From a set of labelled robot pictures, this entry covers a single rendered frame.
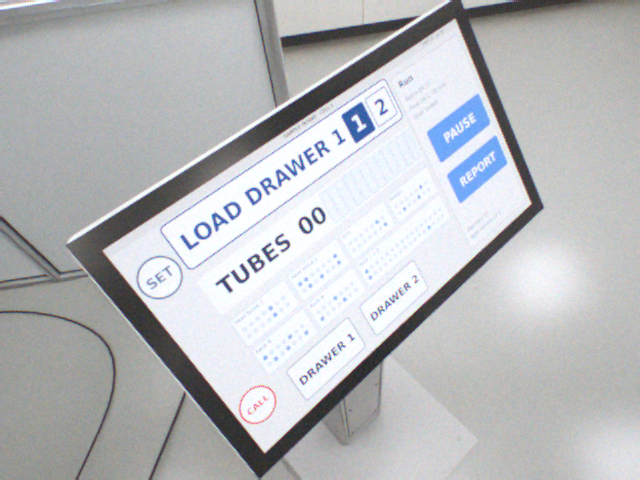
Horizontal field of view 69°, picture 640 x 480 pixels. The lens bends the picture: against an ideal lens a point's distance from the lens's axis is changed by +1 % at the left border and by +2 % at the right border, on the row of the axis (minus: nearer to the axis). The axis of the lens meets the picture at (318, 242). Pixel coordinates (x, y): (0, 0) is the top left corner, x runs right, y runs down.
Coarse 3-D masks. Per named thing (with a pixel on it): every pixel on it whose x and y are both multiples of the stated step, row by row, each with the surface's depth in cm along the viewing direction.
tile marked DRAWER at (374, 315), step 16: (400, 272) 55; (416, 272) 56; (384, 288) 54; (400, 288) 55; (416, 288) 57; (368, 304) 54; (384, 304) 55; (400, 304) 56; (368, 320) 54; (384, 320) 55
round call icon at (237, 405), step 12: (264, 384) 48; (240, 396) 47; (252, 396) 48; (264, 396) 49; (276, 396) 49; (240, 408) 47; (252, 408) 48; (264, 408) 49; (276, 408) 49; (252, 420) 48; (264, 420) 49; (252, 432) 48
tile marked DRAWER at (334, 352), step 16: (336, 336) 52; (352, 336) 53; (320, 352) 51; (336, 352) 52; (352, 352) 53; (288, 368) 50; (304, 368) 50; (320, 368) 51; (336, 368) 52; (304, 384) 51; (320, 384) 52
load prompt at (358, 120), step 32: (384, 96) 52; (320, 128) 49; (352, 128) 51; (384, 128) 53; (288, 160) 48; (320, 160) 49; (224, 192) 45; (256, 192) 46; (288, 192) 48; (192, 224) 44; (224, 224) 45; (256, 224) 47; (192, 256) 44
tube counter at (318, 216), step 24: (384, 144) 53; (408, 144) 54; (360, 168) 52; (384, 168) 53; (408, 168) 55; (336, 192) 50; (360, 192) 52; (312, 216) 49; (336, 216) 51; (312, 240) 50
